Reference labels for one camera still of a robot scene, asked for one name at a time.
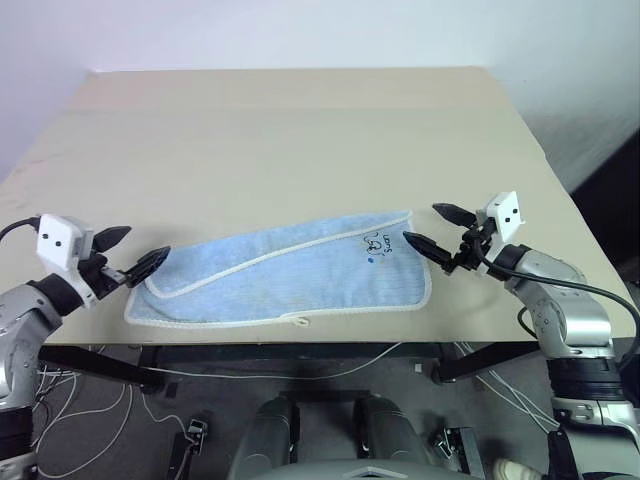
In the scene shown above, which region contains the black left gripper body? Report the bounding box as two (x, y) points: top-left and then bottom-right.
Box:
(79, 251), (126, 301)

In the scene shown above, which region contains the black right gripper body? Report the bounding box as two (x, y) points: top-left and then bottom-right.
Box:
(441, 211), (499, 276)

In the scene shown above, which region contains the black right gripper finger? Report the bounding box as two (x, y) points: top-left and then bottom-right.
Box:
(402, 231), (455, 268)
(432, 202), (477, 227)

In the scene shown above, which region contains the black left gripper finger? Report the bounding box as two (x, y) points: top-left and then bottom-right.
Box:
(92, 225), (133, 254)
(119, 246), (169, 289)

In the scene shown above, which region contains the light blue towel white trim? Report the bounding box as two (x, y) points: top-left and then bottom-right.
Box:
(123, 209), (434, 330)

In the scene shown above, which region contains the dark furniture panel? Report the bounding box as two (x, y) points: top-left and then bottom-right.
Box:
(569, 119), (640, 284)

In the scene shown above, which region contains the dark grey rounded shell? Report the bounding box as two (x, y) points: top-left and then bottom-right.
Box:
(351, 393), (437, 480)
(239, 395), (301, 480)

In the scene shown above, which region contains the white shoe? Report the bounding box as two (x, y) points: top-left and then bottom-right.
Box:
(492, 458), (539, 480)

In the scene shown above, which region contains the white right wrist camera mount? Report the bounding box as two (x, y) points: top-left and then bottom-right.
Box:
(474, 190), (527, 275)

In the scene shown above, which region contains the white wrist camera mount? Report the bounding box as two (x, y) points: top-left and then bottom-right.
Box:
(474, 190), (527, 275)
(36, 213), (99, 309)

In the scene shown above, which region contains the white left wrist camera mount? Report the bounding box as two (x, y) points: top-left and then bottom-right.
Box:
(36, 213), (99, 309)

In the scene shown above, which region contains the black metal table frame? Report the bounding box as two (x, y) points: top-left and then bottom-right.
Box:
(36, 341), (544, 397)

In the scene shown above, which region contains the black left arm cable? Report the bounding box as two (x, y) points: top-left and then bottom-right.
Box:
(0, 215), (44, 242)

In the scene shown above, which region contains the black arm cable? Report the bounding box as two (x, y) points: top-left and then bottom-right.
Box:
(474, 234), (640, 352)
(0, 215), (44, 242)

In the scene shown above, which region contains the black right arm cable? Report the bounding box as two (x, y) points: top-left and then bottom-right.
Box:
(474, 234), (640, 352)

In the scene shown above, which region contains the thin white floor cable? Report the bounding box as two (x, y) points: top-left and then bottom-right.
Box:
(144, 341), (404, 382)
(457, 341), (562, 432)
(32, 362), (174, 480)

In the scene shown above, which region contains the black floor bracket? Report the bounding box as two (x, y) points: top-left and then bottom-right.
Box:
(169, 412), (212, 480)
(430, 424), (482, 480)

